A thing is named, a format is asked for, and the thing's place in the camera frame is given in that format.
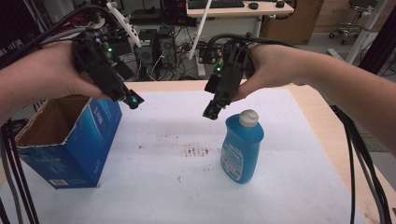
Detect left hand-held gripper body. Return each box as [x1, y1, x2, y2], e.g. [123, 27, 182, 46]
[72, 1, 144, 103]

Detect blue cardboard box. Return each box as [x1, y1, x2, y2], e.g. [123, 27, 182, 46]
[14, 94, 123, 190]

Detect office stool with wheels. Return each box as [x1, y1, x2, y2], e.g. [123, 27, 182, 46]
[328, 0, 379, 46]

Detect person's left hand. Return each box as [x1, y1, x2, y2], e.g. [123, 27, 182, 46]
[17, 40, 109, 105]

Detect white table mat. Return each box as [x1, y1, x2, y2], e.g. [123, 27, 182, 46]
[0, 88, 369, 224]

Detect black keyboard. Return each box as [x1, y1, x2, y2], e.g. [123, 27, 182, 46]
[187, 0, 246, 9]

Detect brown cardboard carton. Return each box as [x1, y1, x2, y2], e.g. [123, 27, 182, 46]
[261, 0, 325, 46]

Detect black computer tower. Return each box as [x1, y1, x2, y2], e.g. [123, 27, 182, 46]
[151, 25, 177, 70]

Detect light wooden desk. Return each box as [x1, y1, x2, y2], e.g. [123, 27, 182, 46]
[185, 0, 295, 19]

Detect white slanted pole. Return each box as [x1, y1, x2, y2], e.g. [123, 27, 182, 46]
[188, 0, 214, 62]

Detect person's right hand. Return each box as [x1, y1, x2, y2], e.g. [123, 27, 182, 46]
[231, 43, 302, 103]

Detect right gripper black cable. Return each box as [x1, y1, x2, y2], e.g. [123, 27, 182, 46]
[205, 33, 298, 54]

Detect white metal stand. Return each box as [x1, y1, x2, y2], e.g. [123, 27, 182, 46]
[326, 0, 389, 65]

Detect hanging black and grey cables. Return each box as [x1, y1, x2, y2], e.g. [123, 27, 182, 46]
[0, 118, 41, 224]
[330, 104, 394, 224]

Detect blue bottle with white cap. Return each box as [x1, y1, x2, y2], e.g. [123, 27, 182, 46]
[219, 108, 265, 185]

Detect left gripper cable bundle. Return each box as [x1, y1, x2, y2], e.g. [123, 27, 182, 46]
[0, 4, 110, 70]

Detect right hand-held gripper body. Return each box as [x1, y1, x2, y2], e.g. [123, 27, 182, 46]
[204, 36, 250, 108]

